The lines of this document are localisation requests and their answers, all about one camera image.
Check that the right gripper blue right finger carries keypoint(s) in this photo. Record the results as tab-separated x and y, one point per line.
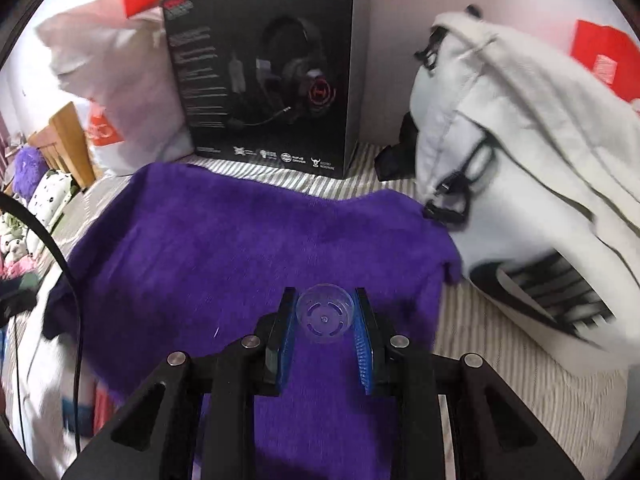
369	345

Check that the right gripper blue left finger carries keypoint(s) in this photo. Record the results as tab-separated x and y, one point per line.
281	342

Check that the clear plastic cap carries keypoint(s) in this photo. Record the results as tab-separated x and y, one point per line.
325	313

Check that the purple towel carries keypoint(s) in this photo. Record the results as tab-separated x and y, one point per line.
184	259

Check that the white Nike bag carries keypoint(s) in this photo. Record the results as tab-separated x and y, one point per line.
532	164

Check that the black headset box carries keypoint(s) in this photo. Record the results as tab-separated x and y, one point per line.
274	82

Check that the polka dot pillow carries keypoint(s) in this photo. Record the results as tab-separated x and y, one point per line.
54	191

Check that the wooden headboard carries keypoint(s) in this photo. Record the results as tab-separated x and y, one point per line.
63	145

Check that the white Miniso plastic bag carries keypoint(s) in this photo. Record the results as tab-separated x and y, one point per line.
122	67

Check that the purple plush toy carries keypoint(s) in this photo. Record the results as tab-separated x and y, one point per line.
29	168

